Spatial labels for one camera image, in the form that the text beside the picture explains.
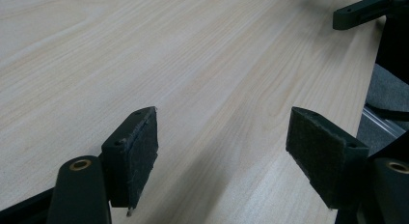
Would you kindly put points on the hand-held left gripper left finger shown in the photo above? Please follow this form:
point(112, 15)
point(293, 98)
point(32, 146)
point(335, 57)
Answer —
point(130, 159)

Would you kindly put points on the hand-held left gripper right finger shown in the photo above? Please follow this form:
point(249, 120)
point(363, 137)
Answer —
point(321, 153)

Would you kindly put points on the aluminium frame rail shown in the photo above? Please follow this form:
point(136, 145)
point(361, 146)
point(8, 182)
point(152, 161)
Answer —
point(382, 122)

